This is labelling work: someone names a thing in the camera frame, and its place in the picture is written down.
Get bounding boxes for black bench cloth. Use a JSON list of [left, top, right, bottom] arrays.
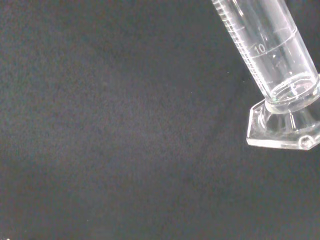
[[0, 0, 320, 240]]

